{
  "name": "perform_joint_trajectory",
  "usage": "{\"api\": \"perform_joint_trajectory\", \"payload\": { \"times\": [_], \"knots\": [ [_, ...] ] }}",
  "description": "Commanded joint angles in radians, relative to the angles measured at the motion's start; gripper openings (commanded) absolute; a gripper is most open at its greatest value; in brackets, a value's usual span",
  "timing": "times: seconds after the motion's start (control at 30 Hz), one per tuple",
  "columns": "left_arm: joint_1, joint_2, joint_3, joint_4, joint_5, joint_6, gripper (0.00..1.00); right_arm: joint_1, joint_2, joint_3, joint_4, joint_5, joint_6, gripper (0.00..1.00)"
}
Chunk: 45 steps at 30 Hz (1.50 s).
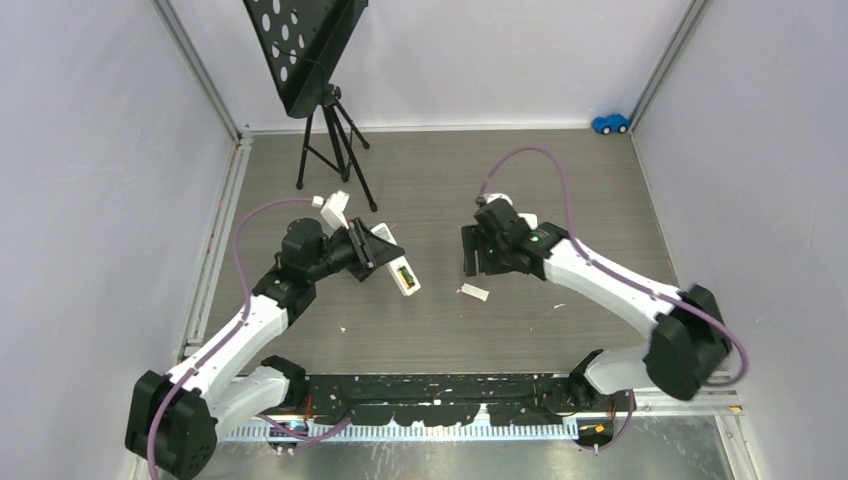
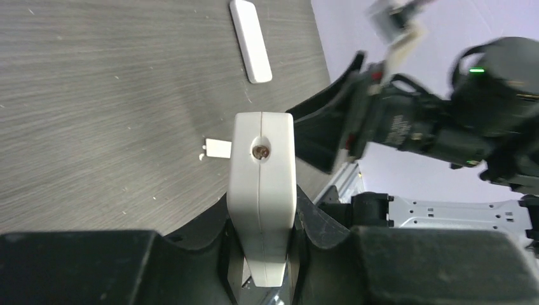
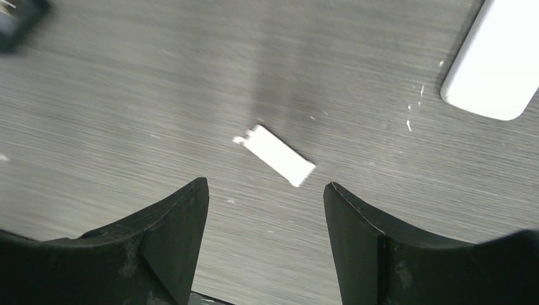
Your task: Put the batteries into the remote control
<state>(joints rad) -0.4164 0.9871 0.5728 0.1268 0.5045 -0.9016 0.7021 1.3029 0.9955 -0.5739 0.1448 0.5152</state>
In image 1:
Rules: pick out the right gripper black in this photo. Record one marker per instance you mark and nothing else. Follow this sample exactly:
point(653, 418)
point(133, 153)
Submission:
point(474, 238)

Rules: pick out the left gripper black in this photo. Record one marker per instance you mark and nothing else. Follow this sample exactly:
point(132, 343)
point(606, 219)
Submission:
point(369, 251)

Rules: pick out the long white remote control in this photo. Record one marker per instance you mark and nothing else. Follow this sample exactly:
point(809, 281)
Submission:
point(383, 231)

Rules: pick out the gold green AAA battery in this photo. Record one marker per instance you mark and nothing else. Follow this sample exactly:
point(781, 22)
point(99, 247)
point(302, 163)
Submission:
point(407, 278)

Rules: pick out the narrow white battery cover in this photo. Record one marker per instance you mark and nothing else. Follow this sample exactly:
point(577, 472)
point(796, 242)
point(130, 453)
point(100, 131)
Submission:
point(474, 291)

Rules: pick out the white remote with dark buttons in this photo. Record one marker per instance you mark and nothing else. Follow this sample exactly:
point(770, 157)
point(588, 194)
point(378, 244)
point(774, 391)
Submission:
point(531, 219)

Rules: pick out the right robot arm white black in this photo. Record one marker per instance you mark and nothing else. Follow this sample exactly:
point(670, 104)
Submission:
point(686, 340)

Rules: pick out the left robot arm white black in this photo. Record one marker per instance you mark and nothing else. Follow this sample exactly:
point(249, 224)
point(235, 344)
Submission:
point(177, 419)

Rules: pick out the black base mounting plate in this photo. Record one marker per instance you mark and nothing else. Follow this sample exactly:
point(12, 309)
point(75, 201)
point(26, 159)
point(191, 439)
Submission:
point(441, 400)

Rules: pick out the blue toy car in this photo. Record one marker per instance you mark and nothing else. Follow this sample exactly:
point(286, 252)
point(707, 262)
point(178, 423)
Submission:
point(611, 123)

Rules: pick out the black music stand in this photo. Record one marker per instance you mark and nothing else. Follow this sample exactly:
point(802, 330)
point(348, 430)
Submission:
point(302, 43)

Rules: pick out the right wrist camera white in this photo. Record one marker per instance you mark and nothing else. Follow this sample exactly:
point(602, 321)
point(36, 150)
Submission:
point(487, 198)

